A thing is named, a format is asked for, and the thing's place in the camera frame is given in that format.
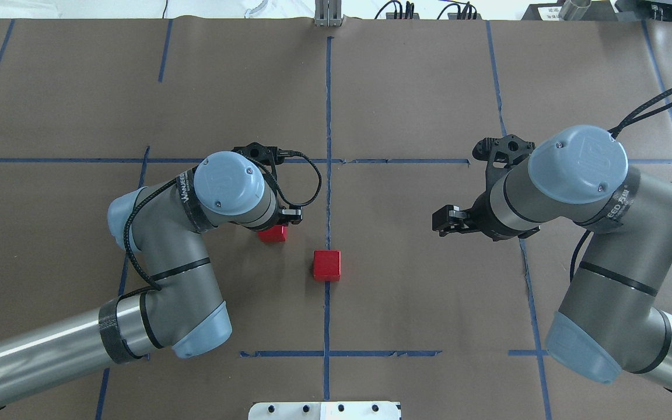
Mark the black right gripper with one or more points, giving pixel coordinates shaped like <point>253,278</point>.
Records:
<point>481,219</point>

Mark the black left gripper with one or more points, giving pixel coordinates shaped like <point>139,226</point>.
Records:
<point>290,215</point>

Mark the red block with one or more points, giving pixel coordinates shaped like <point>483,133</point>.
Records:
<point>275,234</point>
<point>327,265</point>

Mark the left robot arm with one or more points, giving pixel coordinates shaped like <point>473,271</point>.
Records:
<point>160,229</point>

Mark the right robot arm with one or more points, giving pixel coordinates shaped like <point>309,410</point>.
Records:
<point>607,322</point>

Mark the center blue tape line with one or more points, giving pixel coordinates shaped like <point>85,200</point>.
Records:
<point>329,174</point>

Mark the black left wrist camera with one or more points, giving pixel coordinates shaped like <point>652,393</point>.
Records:
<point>270,156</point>

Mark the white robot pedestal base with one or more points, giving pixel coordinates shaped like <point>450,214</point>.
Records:
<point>326,410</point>

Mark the aluminium frame post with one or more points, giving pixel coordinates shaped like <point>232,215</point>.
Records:
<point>328,13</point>

